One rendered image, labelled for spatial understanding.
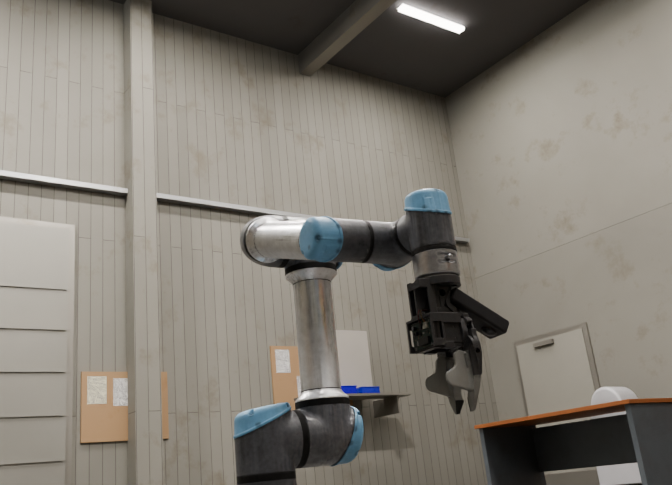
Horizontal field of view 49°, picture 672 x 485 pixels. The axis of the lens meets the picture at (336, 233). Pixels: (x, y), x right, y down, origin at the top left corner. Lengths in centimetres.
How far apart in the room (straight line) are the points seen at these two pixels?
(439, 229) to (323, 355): 48
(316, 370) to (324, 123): 992
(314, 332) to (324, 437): 22
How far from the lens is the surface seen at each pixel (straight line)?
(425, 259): 121
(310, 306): 160
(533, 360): 1143
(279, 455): 150
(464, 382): 117
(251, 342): 947
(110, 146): 953
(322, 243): 122
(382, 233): 128
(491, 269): 1210
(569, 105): 1161
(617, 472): 980
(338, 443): 156
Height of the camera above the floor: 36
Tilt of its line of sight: 19 degrees up
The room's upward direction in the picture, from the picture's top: 6 degrees counter-clockwise
